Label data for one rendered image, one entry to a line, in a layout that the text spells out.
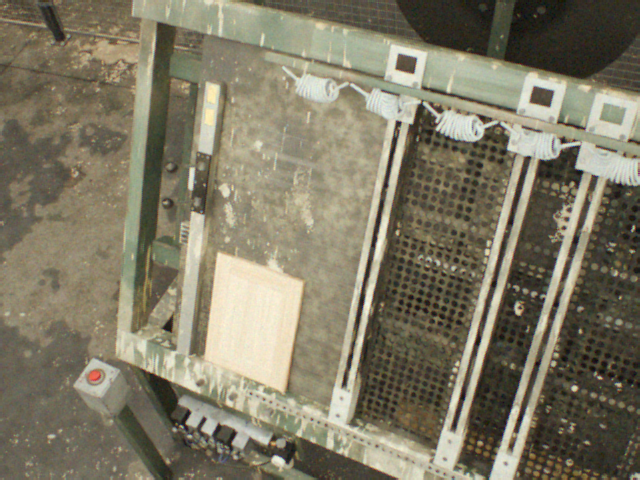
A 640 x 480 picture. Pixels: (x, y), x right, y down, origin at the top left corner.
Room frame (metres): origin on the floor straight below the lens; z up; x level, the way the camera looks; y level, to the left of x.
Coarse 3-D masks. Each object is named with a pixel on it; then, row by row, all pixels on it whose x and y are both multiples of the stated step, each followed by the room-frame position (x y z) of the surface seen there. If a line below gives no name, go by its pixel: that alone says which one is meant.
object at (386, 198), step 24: (408, 48) 1.61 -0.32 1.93; (384, 96) 1.48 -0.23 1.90; (408, 96) 1.54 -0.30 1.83; (408, 120) 1.51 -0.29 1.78; (384, 144) 1.52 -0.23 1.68; (408, 144) 1.52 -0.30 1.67; (384, 168) 1.49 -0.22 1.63; (384, 192) 1.45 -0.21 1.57; (384, 216) 1.41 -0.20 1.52; (384, 240) 1.37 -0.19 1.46; (360, 264) 1.36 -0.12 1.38; (384, 264) 1.36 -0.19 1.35; (360, 288) 1.31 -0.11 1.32; (360, 312) 1.28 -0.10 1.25; (360, 336) 1.23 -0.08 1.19; (360, 360) 1.19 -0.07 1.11; (336, 384) 1.17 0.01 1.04; (336, 408) 1.12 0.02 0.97
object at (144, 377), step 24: (456, 168) 2.18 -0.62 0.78; (552, 192) 1.97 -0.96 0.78; (576, 192) 1.95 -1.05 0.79; (168, 312) 1.71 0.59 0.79; (408, 312) 1.62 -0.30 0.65; (432, 312) 1.58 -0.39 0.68; (456, 336) 1.58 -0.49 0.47; (504, 336) 1.43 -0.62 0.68; (624, 360) 1.24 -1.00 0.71; (144, 384) 1.55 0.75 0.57; (168, 384) 1.60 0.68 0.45; (384, 384) 1.24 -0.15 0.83; (168, 408) 1.60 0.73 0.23; (384, 408) 1.23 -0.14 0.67; (240, 456) 1.36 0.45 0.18; (264, 456) 1.34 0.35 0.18
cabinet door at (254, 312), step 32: (224, 256) 1.59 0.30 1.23; (224, 288) 1.53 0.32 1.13; (256, 288) 1.49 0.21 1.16; (288, 288) 1.44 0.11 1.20; (224, 320) 1.47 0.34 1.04; (256, 320) 1.43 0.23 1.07; (288, 320) 1.38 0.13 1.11; (224, 352) 1.40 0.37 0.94; (256, 352) 1.36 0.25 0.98; (288, 352) 1.32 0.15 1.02
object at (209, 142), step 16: (224, 96) 1.88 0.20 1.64; (208, 128) 1.82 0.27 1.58; (208, 144) 1.79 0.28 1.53; (208, 192) 1.72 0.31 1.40; (208, 208) 1.70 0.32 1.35; (192, 224) 1.68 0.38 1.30; (208, 224) 1.68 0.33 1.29; (192, 240) 1.65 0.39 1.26; (192, 256) 1.62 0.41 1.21; (192, 272) 1.59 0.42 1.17; (192, 288) 1.56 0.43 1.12; (192, 304) 1.53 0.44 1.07; (192, 320) 1.50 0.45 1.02; (192, 336) 1.48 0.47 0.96; (192, 352) 1.45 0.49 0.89
